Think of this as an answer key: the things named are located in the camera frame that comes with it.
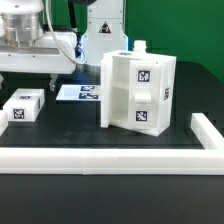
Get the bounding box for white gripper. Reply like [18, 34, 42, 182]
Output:
[0, 32, 76, 91]

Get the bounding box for white cabinet top block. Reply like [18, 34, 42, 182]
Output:
[3, 88, 45, 122]

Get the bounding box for white cabinet body box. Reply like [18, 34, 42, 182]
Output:
[100, 41, 176, 136]

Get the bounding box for white cabinet door panel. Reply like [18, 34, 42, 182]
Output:
[128, 60, 162, 132]

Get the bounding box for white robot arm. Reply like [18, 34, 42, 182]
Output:
[0, 0, 128, 86]

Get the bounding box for white marker base plate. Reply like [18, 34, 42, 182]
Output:
[56, 84, 101, 101]

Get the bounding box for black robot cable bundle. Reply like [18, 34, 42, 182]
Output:
[31, 0, 83, 59]

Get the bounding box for white U-shaped fence frame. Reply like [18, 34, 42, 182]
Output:
[0, 113, 224, 175]

